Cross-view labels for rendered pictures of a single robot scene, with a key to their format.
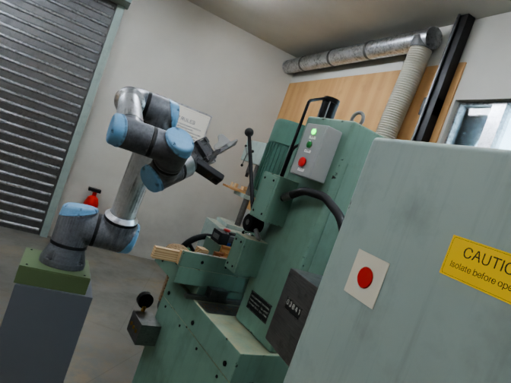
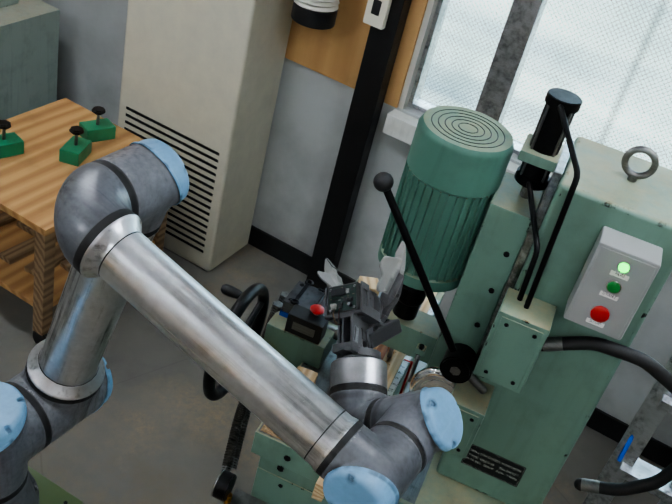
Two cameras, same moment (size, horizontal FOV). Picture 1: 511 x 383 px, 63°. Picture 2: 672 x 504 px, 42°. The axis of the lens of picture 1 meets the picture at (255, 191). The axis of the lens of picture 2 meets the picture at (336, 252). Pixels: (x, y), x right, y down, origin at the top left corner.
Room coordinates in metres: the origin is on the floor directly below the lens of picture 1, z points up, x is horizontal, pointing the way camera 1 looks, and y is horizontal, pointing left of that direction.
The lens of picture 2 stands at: (0.68, 1.03, 2.15)
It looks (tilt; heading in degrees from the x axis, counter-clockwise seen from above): 35 degrees down; 316
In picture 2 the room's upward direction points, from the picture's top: 15 degrees clockwise
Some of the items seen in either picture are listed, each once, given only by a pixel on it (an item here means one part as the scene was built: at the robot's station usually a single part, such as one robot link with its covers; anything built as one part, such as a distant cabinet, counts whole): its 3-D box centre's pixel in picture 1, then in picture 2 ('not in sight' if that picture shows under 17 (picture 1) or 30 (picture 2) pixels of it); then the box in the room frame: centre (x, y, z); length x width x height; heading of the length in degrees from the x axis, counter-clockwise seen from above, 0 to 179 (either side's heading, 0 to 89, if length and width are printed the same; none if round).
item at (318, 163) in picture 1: (315, 153); (611, 283); (1.24, -0.13, 1.40); 0.10 x 0.06 x 0.16; 34
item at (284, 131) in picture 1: (284, 164); (443, 200); (1.59, -0.07, 1.35); 0.18 x 0.18 x 0.31
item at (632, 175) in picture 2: (357, 120); (639, 163); (1.34, -0.23, 1.55); 0.06 x 0.02 x 0.07; 34
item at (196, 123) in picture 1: (178, 125); not in sight; (4.41, 1.01, 1.48); 0.64 x 0.02 x 0.46; 115
